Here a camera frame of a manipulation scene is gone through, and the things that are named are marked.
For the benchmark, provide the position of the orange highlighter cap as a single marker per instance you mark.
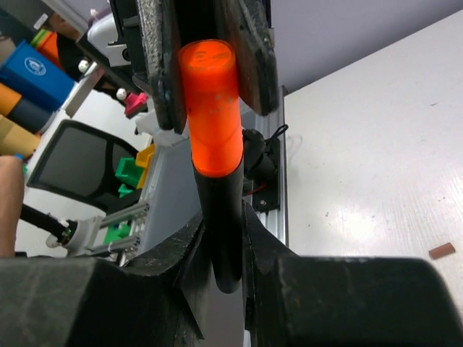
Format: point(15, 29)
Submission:
point(209, 80)

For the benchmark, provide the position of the blue bin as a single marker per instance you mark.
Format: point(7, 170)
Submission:
point(36, 78)

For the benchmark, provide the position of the black orange highlighter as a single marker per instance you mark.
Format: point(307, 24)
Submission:
point(221, 205)

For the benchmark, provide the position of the brown pen cap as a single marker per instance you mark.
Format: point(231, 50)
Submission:
point(441, 251)

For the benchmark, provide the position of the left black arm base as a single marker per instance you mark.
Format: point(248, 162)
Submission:
point(262, 168)

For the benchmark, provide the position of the green plastic bins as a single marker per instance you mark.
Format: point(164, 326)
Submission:
point(131, 174)

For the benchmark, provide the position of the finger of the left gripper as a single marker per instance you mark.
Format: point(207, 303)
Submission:
point(244, 25)
point(161, 45)

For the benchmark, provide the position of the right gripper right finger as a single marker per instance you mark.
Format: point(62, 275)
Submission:
point(292, 300)

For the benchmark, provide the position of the person forearm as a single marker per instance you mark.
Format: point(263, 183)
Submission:
point(12, 194)

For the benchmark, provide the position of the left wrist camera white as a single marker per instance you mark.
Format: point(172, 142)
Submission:
point(103, 35)

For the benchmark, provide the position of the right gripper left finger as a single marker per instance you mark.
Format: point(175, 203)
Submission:
point(158, 299)

